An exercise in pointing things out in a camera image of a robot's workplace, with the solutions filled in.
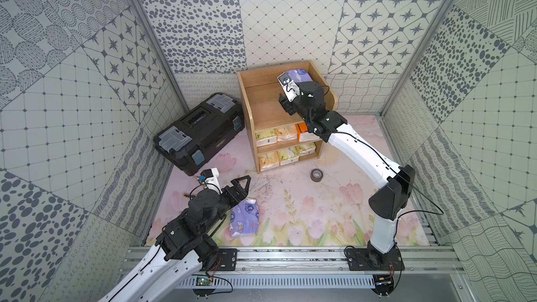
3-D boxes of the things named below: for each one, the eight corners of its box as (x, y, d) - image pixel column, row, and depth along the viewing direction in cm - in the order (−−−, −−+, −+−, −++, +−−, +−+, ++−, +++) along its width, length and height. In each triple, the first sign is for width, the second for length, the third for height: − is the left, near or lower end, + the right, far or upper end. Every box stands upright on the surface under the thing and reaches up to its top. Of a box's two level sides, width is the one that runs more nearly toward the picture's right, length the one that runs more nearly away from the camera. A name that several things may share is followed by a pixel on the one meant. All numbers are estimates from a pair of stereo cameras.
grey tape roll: (310, 182, 96) (311, 179, 94) (309, 171, 100) (310, 168, 98) (323, 182, 96) (324, 179, 95) (321, 171, 100) (322, 168, 98)
